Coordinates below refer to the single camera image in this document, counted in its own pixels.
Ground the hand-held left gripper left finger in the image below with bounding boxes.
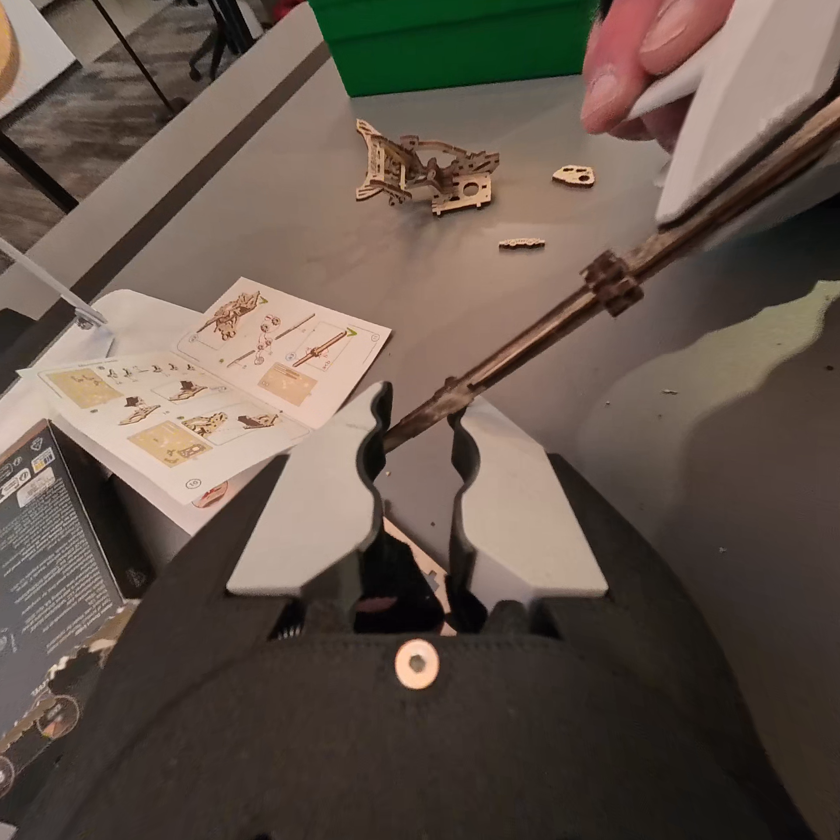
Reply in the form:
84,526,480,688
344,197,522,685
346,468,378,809
226,381,395,598

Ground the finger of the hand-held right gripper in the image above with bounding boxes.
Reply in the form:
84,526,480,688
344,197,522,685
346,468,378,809
696,147,840,255
620,0,840,228

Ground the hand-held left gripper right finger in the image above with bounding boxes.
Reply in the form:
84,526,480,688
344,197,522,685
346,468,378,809
448,395,609,611

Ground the wooden rod with gear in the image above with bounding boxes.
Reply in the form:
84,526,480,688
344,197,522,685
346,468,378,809
382,95,840,455

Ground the wooden model assembly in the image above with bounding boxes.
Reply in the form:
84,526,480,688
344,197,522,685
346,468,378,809
354,118,501,218

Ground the person's right hand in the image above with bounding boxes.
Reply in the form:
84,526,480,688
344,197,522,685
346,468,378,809
581,0,736,153

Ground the white instruction booklet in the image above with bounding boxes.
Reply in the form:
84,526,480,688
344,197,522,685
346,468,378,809
16,277,392,508

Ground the black cardboard packaging box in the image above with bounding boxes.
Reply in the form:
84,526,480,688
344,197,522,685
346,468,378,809
0,419,156,788

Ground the green plastic bin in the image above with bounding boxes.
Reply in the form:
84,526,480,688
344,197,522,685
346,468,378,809
308,0,601,99

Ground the clear plastic strip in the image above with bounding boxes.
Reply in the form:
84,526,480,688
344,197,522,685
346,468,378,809
0,236,109,329

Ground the black office chair base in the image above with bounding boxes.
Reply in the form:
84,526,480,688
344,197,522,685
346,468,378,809
189,0,256,82

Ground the grey side table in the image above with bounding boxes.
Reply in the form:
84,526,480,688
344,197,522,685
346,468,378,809
0,0,84,212

